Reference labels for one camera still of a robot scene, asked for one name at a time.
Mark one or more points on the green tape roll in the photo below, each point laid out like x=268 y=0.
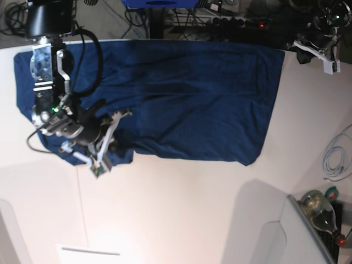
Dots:
x=332 y=193

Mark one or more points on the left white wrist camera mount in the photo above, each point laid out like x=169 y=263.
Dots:
x=330 y=61

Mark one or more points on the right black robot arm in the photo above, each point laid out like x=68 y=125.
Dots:
x=57 y=110

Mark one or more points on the black power strip red light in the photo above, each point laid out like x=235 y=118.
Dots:
x=240 y=23

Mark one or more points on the clear plastic bottle red cap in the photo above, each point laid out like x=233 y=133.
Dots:
x=321 y=214

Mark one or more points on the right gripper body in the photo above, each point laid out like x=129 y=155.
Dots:
x=92 y=127

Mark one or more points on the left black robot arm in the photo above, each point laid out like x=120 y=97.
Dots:
x=329 y=17

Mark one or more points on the dark blue t-shirt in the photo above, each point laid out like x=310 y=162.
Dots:
x=192 y=100

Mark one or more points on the blue box with slot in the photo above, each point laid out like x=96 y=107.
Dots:
x=160 y=3

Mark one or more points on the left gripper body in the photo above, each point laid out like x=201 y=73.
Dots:
x=316 y=39

